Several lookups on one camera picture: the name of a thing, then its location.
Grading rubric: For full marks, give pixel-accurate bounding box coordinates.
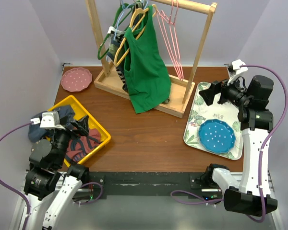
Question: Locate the yellow plastic hanger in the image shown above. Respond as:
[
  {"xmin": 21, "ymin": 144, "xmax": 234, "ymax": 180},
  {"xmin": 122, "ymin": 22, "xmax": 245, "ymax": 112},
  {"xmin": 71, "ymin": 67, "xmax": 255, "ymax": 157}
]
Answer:
[{"xmin": 113, "ymin": 4, "xmax": 157, "ymax": 68}]

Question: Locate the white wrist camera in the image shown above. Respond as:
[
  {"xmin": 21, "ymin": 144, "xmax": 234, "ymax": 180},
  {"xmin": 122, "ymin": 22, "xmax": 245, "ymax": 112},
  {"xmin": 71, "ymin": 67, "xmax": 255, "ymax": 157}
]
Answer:
[
  {"xmin": 30, "ymin": 111, "xmax": 66, "ymax": 130},
  {"xmin": 227, "ymin": 59, "xmax": 248, "ymax": 85}
]

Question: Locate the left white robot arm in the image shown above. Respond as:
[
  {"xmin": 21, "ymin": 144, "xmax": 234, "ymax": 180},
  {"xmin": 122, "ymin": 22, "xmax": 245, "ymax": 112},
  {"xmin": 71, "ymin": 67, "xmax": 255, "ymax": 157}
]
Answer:
[{"xmin": 24, "ymin": 112, "xmax": 90, "ymax": 230}]

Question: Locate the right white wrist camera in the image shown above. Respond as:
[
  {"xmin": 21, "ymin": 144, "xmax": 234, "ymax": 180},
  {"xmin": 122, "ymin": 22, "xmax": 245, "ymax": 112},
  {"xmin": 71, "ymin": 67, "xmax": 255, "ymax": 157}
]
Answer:
[{"xmin": 227, "ymin": 59, "xmax": 248, "ymax": 85}]

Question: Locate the blue grey tank top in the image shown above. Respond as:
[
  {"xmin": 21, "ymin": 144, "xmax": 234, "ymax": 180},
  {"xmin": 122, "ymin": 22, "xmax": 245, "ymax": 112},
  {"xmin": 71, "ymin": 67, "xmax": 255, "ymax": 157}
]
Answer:
[{"xmin": 28, "ymin": 105, "xmax": 75, "ymax": 142}]

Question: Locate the blue dotted plate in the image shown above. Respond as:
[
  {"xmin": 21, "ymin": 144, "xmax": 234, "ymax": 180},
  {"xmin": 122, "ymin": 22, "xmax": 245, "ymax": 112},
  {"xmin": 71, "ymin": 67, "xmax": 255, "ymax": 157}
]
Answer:
[{"xmin": 198, "ymin": 119, "xmax": 236, "ymax": 154}]

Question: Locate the green tank top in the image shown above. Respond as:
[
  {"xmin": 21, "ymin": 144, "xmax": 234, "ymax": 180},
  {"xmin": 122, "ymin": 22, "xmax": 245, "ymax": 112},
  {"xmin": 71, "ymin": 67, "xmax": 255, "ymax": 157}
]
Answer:
[{"xmin": 124, "ymin": 5, "xmax": 171, "ymax": 114}]

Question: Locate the pink dotted plate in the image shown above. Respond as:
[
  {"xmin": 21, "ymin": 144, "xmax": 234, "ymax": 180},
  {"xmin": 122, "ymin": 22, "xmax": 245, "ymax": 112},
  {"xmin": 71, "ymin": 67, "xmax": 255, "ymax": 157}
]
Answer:
[{"xmin": 60, "ymin": 67, "xmax": 92, "ymax": 92}]

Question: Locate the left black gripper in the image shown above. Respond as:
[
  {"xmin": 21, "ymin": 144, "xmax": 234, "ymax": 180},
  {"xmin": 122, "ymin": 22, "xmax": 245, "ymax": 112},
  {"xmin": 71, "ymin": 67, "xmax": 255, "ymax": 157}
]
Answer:
[{"xmin": 50, "ymin": 114, "xmax": 89, "ymax": 167}]

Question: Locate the yellow plastic bin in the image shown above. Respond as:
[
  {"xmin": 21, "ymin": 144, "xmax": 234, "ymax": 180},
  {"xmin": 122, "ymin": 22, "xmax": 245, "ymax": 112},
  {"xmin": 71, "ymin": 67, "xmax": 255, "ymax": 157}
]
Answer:
[{"xmin": 48, "ymin": 95, "xmax": 111, "ymax": 167}]

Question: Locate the light blue plastic hanger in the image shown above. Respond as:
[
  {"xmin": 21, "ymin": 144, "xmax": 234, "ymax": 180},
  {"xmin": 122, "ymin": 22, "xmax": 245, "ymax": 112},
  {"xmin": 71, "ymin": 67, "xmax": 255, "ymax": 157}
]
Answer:
[{"xmin": 98, "ymin": 0, "xmax": 149, "ymax": 63}]

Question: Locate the olive green garment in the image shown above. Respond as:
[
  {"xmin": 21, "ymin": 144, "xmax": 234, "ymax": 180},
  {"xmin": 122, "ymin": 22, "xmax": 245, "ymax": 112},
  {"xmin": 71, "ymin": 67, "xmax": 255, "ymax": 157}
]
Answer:
[{"xmin": 107, "ymin": 39, "xmax": 122, "ymax": 61}]

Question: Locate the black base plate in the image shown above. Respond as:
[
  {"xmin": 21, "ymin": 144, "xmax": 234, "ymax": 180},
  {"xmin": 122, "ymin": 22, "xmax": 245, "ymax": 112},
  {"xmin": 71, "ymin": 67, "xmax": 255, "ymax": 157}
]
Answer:
[{"xmin": 72, "ymin": 171, "xmax": 232, "ymax": 201}]

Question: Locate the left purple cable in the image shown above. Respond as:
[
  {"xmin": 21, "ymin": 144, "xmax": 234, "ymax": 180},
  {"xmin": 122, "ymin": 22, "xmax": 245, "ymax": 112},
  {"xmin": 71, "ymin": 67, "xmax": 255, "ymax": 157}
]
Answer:
[{"xmin": 0, "ymin": 121, "xmax": 40, "ymax": 230}]

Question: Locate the green plastic hanger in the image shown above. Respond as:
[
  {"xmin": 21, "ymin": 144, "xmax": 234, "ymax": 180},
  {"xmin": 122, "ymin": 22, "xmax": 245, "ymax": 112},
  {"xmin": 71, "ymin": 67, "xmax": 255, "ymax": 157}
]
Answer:
[{"xmin": 97, "ymin": 3, "xmax": 133, "ymax": 60}]

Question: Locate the wooden clothes rack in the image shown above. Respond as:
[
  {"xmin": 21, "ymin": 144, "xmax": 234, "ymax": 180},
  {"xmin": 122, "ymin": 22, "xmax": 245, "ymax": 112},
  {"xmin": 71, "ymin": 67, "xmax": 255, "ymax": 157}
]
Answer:
[{"xmin": 86, "ymin": 0, "xmax": 217, "ymax": 118}]

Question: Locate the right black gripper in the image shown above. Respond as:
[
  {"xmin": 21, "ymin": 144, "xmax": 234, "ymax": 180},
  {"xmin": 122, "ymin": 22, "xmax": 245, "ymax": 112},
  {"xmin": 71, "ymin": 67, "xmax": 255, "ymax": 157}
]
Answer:
[{"xmin": 199, "ymin": 72, "xmax": 251, "ymax": 108}]

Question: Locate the pink wire hanger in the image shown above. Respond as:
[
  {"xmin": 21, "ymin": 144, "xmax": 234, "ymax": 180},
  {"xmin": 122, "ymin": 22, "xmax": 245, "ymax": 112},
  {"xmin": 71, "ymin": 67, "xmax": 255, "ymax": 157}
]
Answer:
[
  {"xmin": 156, "ymin": 0, "xmax": 184, "ymax": 80},
  {"xmin": 168, "ymin": 0, "xmax": 184, "ymax": 80}
]

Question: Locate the zebra striped garment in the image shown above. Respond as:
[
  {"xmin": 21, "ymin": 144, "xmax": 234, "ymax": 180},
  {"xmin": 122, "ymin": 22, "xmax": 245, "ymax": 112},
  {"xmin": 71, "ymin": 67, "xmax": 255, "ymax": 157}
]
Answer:
[{"xmin": 113, "ymin": 30, "xmax": 128, "ymax": 92}]

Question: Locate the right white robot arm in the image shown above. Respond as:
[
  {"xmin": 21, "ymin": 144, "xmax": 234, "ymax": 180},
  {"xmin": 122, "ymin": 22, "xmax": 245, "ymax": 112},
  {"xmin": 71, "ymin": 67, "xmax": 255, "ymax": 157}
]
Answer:
[{"xmin": 198, "ymin": 75, "xmax": 278, "ymax": 218}]

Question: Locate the red tank top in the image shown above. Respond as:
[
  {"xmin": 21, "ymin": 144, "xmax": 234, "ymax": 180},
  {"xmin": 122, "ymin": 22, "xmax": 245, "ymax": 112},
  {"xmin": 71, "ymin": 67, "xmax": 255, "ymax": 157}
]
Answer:
[{"xmin": 65, "ymin": 129, "xmax": 102, "ymax": 163}]

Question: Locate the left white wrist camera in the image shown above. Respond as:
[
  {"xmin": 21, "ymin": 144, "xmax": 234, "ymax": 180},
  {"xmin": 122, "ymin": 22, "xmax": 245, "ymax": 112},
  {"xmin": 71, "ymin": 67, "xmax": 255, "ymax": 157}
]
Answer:
[{"xmin": 30, "ymin": 111, "xmax": 66, "ymax": 130}]

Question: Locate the floral patterned tray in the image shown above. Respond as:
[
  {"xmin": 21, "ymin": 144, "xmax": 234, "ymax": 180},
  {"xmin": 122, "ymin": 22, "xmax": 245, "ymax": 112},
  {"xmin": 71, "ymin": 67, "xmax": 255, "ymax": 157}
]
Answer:
[{"xmin": 183, "ymin": 82, "xmax": 243, "ymax": 160}]

